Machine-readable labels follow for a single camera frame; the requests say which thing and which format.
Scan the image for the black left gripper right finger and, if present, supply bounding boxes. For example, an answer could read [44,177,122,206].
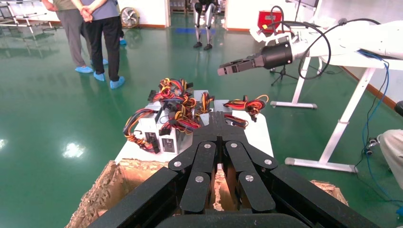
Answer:
[218,112,378,228]

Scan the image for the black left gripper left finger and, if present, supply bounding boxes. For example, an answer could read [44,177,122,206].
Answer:
[88,112,219,228]

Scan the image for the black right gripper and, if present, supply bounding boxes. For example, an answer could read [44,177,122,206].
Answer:
[217,41,294,77]

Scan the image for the multicoloured wire bundle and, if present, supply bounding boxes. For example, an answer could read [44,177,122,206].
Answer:
[224,114,249,129]
[194,91,218,116]
[222,94,270,123]
[158,95,203,136]
[147,78,194,103]
[123,108,160,154]

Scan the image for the black tripod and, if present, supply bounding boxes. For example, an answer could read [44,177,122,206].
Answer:
[270,64,298,86]

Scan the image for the red cabinet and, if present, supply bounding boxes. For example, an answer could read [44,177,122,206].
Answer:
[257,10,283,32]

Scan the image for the humanoid robot legs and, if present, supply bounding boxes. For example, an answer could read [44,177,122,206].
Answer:
[192,0,219,51]

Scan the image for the brown cardboard divider box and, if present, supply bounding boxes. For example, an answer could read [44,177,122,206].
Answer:
[64,159,350,228]

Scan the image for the white desk with white legs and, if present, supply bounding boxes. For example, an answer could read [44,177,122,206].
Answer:
[270,27,403,174]

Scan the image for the round floor fan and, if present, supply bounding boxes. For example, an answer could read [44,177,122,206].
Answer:
[120,7,140,29]

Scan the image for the grey chair caster base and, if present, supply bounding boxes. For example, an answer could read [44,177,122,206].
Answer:
[365,137,380,156]

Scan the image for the person in black trousers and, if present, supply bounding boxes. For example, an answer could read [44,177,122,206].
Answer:
[70,0,125,90]

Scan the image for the seated person in beige trousers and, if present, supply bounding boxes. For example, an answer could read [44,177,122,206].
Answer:
[377,129,403,190]

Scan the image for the person in grey trousers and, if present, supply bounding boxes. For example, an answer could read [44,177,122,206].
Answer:
[41,0,109,74]

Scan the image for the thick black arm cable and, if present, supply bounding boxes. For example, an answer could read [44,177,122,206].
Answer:
[270,5,286,35]

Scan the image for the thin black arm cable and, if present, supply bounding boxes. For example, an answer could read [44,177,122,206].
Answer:
[264,20,332,80]

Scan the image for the blue cable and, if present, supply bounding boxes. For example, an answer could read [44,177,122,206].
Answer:
[354,50,403,204]

